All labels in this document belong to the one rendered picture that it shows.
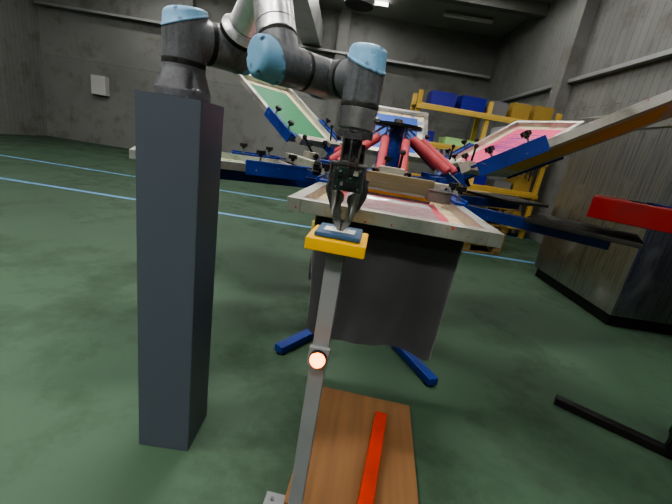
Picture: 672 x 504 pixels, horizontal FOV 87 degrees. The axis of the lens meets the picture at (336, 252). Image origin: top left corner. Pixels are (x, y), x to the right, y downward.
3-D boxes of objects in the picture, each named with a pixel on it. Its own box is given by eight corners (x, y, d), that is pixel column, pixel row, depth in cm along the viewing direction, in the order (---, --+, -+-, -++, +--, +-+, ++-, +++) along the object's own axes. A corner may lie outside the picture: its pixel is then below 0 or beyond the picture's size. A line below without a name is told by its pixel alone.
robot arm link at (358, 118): (342, 108, 74) (381, 114, 73) (339, 130, 75) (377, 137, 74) (338, 103, 66) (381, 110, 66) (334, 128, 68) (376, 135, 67)
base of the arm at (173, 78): (142, 90, 95) (142, 49, 92) (169, 98, 109) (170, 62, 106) (198, 100, 95) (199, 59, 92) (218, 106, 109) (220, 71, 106)
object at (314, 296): (432, 364, 114) (467, 237, 101) (297, 335, 118) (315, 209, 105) (431, 358, 117) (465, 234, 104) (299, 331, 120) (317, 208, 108)
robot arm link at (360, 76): (366, 54, 72) (398, 51, 66) (357, 111, 75) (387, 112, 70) (338, 42, 67) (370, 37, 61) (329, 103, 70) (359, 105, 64)
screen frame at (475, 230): (500, 248, 93) (505, 234, 91) (285, 209, 97) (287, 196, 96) (448, 204, 168) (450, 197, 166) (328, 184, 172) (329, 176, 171)
